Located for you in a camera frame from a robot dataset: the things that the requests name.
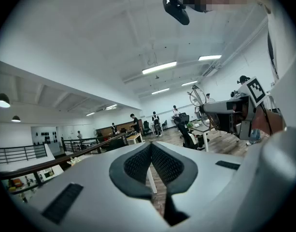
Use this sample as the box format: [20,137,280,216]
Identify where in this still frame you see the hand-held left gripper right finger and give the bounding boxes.
[151,141,244,221]

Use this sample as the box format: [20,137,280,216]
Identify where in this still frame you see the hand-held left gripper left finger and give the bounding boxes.
[11,141,170,232]

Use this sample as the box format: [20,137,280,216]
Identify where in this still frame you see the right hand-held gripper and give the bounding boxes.
[202,75,268,141]

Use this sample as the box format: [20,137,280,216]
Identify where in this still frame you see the black eyeglasses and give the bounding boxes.
[187,85,221,132]

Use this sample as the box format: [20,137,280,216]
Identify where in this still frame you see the person's right forearm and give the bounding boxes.
[252,104,285,137]

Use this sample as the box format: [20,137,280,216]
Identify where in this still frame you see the white office desk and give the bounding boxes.
[187,121,211,153]

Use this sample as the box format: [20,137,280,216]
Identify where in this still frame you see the pale yellow flower bouquet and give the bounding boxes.
[66,156,81,167]

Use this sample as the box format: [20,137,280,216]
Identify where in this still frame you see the black office chair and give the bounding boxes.
[142,120,152,136]
[173,116,199,151]

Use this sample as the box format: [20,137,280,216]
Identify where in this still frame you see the black metal railing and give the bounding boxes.
[0,143,48,165]
[0,132,128,196]

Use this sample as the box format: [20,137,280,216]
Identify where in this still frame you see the light wooden table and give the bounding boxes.
[126,132,144,145]

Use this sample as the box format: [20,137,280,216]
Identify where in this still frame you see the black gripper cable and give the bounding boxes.
[258,102,274,136]

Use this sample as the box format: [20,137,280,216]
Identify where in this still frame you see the black round wall-hung items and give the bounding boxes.
[31,130,59,146]

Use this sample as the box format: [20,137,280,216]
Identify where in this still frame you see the black head-worn camera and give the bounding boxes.
[162,0,190,26]

